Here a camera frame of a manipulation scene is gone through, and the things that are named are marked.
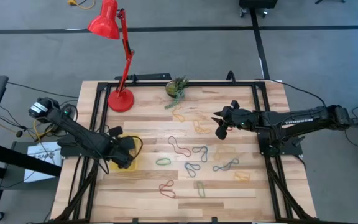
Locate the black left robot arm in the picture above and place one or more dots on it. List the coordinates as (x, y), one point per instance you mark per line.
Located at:
(73, 130)

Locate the grey floor box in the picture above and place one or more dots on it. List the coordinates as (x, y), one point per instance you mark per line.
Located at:
(19, 149)

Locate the yellow plastic bin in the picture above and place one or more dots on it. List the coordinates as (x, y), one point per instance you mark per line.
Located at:
(114, 165)

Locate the potted succulent plant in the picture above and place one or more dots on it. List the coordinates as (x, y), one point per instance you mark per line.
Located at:
(174, 88)

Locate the yellow rubber band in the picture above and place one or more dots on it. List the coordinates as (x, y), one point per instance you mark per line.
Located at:
(182, 119)
(235, 177)
(217, 155)
(197, 127)

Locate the black wheeled cart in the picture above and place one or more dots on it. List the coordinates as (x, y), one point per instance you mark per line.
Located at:
(258, 3)

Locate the red desk lamp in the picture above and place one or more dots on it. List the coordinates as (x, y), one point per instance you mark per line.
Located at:
(121, 101)

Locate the green rubber band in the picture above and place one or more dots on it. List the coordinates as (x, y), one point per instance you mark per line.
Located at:
(197, 188)
(156, 161)

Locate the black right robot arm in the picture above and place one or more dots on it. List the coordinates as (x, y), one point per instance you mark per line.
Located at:
(303, 119)

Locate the white printed paper sheet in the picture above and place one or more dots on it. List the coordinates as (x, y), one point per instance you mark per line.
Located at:
(47, 149)

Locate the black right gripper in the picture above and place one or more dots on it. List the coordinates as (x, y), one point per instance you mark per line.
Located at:
(238, 118)

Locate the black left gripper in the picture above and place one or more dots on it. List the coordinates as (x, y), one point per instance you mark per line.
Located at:
(123, 149)

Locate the blue rubber band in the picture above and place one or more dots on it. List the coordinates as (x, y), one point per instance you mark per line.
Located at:
(186, 166)
(225, 167)
(206, 154)

